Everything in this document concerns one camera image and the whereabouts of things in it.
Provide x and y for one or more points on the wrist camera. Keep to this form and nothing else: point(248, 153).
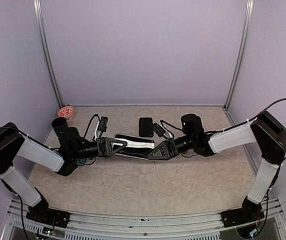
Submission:
point(103, 124)
point(158, 130)

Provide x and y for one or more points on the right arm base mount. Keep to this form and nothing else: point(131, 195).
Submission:
point(239, 216)

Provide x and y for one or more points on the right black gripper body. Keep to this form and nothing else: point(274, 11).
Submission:
point(175, 150)

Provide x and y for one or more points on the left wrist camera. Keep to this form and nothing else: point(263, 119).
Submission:
point(103, 124)

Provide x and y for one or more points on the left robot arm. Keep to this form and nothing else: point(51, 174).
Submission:
point(63, 161)

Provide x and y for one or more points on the right aluminium frame post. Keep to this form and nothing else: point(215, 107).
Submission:
point(241, 53)

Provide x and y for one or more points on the black phone with silver edge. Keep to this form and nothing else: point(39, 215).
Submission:
point(146, 127)

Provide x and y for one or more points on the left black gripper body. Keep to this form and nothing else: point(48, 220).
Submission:
point(100, 151)

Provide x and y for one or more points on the left aluminium frame post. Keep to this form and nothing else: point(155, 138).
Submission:
point(46, 52)

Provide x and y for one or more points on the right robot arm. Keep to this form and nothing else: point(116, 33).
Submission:
point(264, 130)

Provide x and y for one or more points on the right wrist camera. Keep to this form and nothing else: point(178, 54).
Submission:
point(158, 130)

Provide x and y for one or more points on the red white patterned bowl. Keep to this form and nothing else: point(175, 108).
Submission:
point(66, 112)

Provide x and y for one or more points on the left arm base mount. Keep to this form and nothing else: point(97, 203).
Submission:
point(53, 217)

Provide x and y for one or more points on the teal green phone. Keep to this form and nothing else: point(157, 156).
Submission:
point(81, 162)

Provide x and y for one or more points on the black cup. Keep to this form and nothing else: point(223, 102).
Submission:
point(59, 125)

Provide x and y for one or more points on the front aluminium rail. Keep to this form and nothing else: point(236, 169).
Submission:
point(194, 226)

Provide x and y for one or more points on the aluminium frame post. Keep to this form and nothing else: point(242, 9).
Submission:
point(46, 52)
point(241, 53)

